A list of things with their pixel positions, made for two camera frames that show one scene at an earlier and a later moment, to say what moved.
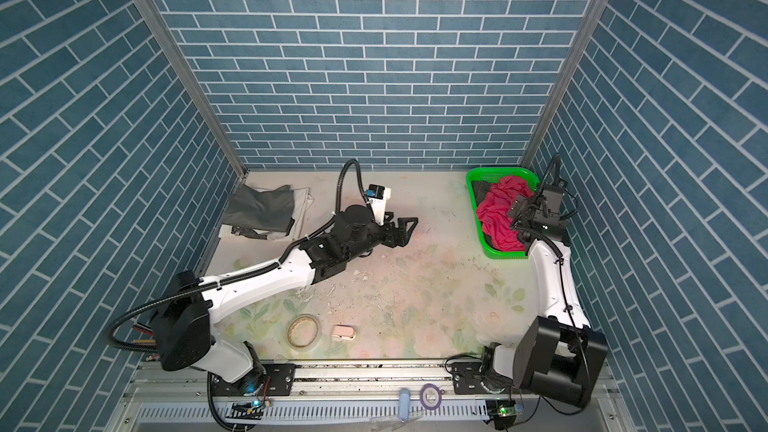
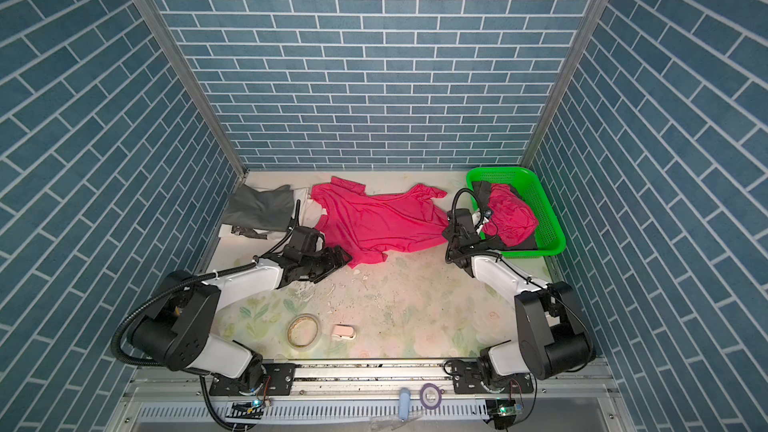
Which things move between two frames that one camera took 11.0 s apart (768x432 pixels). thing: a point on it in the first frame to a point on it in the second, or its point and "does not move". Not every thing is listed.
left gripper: x=400 y=236 to x=331 y=262
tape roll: x=303 y=331 does not move
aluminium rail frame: x=177 y=396 does not move
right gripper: x=519 y=208 to x=447 y=234
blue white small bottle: x=404 y=404 does not move
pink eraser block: x=343 y=331 does not move
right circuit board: x=503 y=412 does not move
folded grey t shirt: x=255 y=213 does not move
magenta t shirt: x=493 y=207 to x=370 y=227
